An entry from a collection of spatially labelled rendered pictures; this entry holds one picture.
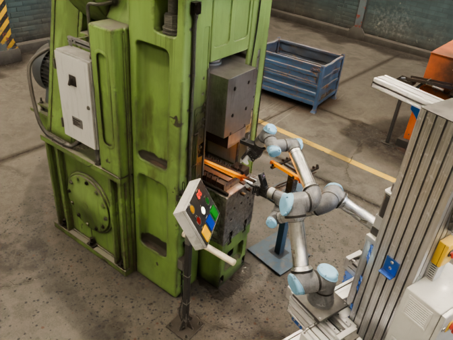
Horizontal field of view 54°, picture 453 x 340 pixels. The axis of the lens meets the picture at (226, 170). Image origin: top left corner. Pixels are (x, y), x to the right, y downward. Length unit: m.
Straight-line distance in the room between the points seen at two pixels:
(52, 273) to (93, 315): 0.57
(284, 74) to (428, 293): 4.92
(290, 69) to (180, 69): 4.25
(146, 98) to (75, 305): 1.67
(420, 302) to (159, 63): 1.88
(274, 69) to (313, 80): 0.63
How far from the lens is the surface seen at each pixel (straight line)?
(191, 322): 3.47
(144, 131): 3.03
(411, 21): 10.28
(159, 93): 2.81
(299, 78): 6.66
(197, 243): 2.61
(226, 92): 2.71
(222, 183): 3.10
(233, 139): 2.95
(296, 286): 2.41
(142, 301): 3.62
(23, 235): 4.34
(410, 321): 2.38
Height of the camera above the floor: 2.74
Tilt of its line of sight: 33 degrees down
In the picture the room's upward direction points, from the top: 5 degrees clockwise
